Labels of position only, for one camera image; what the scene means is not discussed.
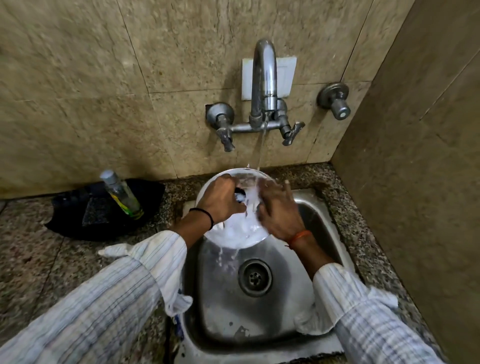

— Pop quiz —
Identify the person's left hand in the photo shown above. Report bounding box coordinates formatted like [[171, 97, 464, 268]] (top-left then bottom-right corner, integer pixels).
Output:
[[196, 174, 247, 227]]

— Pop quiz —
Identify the person's right hand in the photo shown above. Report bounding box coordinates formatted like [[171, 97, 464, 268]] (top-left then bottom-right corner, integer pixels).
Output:
[[256, 179, 307, 244]]

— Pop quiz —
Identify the round soapy steel plate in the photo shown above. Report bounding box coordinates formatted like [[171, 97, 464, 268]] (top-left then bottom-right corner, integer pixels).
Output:
[[195, 167, 280, 250]]

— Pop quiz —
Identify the person's right forearm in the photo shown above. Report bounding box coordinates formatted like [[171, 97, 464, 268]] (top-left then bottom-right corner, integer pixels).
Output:
[[288, 235, 448, 364]]

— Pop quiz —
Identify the person's left forearm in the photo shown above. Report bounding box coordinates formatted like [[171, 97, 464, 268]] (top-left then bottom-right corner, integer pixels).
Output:
[[0, 210, 215, 364]]

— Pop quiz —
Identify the black wristband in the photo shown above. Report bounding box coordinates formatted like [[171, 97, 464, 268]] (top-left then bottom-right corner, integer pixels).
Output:
[[188, 207, 215, 230]]

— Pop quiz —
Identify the round sink drain strainer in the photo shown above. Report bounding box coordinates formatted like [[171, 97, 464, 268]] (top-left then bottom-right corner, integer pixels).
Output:
[[238, 259, 274, 298]]

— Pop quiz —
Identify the clear bottle of green liquid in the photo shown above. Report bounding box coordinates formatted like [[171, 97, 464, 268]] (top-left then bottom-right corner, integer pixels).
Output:
[[99, 170, 145, 221]]

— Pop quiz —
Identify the stainless steel sink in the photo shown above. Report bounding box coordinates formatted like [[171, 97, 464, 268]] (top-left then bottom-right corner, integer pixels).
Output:
[[173, 188, 362, 364]]

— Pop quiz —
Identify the dark grey scrub pad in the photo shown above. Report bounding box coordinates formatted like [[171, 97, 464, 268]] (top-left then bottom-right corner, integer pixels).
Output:
[[81, 197, 113, 228]]

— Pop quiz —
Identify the black plastic tray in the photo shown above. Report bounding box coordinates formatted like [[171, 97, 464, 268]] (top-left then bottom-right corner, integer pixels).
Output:
[[44, 178, 166, 242]]

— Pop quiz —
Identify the orange thread bracelet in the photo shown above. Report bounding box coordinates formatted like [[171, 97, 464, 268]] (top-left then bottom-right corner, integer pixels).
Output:
[[285, 230, 314, 251]]

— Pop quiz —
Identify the chrome wall-mounted mixer tap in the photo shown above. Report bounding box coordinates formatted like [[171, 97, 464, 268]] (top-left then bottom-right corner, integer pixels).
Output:
[[205, 38, 306, 153]]

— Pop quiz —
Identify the chrome wall valve knob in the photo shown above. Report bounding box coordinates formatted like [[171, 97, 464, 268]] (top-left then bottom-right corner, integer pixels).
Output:
[[317, 82, 352, 121]]

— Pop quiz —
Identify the white wall plate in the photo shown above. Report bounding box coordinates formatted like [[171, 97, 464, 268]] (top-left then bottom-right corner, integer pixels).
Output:
[[241, 56, 298, 101]]

